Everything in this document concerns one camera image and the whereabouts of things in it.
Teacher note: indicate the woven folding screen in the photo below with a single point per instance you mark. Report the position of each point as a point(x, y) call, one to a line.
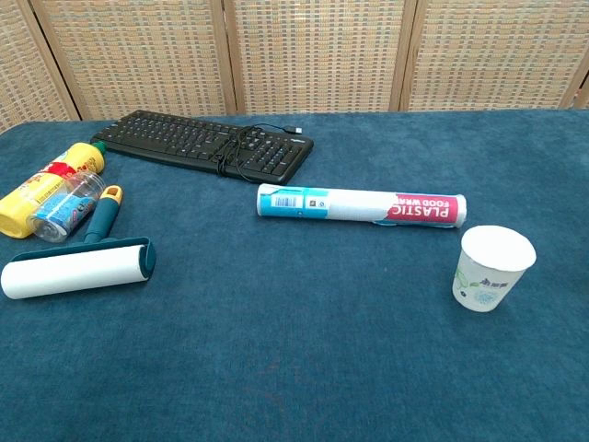
point(313, 55)

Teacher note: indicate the blue felt table cloth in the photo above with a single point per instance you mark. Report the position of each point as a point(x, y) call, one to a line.
point(276, 345)

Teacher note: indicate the clear plastic jar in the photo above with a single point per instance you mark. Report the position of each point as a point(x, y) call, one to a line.
point(60, 212)

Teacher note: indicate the white printed paper cup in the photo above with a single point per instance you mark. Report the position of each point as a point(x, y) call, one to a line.
point(488, 285)

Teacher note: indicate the plastic food wrap roll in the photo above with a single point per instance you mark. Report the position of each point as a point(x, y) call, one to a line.
point(345, 205)

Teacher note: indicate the black computer keyboard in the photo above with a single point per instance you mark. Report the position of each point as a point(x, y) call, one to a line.
point(161, 133)

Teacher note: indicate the yellow bottle with green cap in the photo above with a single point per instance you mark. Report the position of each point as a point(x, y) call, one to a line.
point(18, 207)

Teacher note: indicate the teal lint roller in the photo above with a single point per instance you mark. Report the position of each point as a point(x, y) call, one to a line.
point(69, 271)

